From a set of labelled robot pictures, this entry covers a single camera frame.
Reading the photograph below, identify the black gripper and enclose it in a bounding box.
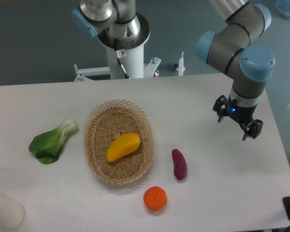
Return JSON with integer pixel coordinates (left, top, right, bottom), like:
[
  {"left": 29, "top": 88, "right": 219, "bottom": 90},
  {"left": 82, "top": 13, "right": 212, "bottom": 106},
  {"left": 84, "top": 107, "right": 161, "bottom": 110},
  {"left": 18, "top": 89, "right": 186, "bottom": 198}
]
[{"left": 213, "top": 94, "right": 263, "bottom": 141}]

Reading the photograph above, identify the yellow mango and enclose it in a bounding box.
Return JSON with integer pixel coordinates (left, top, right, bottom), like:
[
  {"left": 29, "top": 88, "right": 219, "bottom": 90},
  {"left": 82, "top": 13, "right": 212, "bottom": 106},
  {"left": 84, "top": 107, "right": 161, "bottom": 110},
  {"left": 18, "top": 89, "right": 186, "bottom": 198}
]
[{"left": 106, "top": 132, "right": 141, "bottom": 162}]

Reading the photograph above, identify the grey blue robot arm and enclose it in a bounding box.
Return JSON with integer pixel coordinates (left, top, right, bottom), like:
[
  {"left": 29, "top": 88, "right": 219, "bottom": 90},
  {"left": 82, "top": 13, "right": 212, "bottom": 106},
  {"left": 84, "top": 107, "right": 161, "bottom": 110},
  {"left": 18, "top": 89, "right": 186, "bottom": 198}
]
[{"left": 72, "top": 0, "right": 275, "bottom": 138}]

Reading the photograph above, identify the woven wicker basket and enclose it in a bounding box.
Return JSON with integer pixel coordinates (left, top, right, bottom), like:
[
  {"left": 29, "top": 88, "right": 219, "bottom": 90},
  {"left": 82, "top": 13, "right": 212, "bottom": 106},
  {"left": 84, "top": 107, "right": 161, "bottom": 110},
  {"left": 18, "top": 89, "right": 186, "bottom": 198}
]
[{"left": 83, "top": 100, "right": 154, "bottom": 185}]

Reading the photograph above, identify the purple sweet potato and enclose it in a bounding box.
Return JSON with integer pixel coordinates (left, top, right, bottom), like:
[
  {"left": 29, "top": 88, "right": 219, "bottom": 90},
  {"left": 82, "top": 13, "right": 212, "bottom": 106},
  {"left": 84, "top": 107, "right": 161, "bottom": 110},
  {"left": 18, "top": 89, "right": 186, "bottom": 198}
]
[{"left": 172, "top": 149, "right": 188, "bottom": 181}]

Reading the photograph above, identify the orange tangerine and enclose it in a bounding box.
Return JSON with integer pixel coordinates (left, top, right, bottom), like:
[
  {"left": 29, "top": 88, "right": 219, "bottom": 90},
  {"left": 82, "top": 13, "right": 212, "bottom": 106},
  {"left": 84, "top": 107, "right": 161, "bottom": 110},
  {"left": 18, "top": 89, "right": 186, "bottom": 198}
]
[{"left": 143, "top": 186, "right": 168, "bottom": 212}]

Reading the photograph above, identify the green bok choy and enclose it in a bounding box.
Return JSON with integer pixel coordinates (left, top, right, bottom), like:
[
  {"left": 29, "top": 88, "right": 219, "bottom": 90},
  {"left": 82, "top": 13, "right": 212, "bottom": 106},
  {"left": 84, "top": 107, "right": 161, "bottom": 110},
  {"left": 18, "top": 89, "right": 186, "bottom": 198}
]
[{"left": 29, "top": 119, "right": 78, "bottom": 165}]

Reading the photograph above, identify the cream cylindrical bottle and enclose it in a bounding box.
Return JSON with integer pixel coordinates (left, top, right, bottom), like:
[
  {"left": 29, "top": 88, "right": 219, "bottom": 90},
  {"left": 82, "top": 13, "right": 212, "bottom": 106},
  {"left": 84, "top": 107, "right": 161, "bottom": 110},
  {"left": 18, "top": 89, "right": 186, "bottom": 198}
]
[{"left": 0, "top": 191, "right": 25, "bottom": 230}]

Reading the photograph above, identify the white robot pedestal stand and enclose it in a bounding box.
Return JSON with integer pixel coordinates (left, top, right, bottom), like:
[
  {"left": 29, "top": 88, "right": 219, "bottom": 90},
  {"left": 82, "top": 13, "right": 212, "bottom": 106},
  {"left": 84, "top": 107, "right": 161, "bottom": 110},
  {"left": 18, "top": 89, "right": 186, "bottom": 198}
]
[{"left": 73, "top": 12, "right": 187, "bottom": 82}]

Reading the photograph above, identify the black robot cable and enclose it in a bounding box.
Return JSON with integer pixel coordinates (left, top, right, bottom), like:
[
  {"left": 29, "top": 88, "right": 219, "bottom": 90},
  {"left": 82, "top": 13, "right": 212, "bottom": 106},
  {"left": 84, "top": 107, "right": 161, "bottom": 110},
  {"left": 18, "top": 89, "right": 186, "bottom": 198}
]
[{"left": 113, "top": 37, "right": 131, "bottom": 80}]

